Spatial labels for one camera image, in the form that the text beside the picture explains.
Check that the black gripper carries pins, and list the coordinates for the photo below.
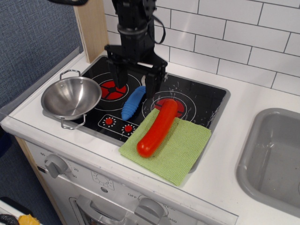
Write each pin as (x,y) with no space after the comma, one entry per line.
(136,53)

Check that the blue-handled metal spoon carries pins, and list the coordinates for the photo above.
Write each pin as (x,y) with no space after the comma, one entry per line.
(132,103)

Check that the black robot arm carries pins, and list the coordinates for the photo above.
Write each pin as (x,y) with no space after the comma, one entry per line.
(135,17)

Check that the black toy stove top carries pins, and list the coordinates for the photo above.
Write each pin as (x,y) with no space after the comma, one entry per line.
(199,103)

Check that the red toy sausage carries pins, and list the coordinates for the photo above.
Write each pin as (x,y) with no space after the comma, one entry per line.
(158,130)

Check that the green woven cloth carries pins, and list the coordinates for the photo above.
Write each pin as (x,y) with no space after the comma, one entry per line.
(177,154)

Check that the grey timer knob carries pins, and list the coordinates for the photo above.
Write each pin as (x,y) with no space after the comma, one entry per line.
(55,165)

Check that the white toy oven front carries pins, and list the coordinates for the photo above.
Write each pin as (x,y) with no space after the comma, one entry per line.
(85,197)

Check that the grey oven knob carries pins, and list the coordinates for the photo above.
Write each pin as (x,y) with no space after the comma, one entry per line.
(150,211)

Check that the grey sink basin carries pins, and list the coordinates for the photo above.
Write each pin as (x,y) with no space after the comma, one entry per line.
(269,167)

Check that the yellow black object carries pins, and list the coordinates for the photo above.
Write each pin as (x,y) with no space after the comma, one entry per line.
(6,219)

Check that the steel bowl with handles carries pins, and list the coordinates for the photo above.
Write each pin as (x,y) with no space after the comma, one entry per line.
(71,98)

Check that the light wooden post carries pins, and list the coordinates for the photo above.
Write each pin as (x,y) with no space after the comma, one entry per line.
(92,28)

